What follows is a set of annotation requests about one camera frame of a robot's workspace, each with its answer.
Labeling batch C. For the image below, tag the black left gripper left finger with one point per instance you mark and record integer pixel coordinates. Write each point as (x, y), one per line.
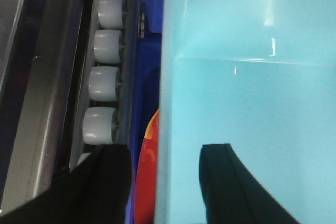
(96, 191)

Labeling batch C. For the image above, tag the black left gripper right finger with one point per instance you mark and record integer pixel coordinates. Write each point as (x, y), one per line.
(230, 192)

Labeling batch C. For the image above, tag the light blue plastic bin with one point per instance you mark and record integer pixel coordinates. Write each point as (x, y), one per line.
(260, 76)

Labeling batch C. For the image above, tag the white conveyor roller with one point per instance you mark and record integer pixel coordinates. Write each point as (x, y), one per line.
(99, 125)
(104, 83)
(107, 46)
(111, 13)

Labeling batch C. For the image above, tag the red snack bag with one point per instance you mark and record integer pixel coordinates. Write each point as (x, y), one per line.
(146, 175)

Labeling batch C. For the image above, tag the lower blue crate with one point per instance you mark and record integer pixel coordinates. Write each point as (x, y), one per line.
(146, 64)

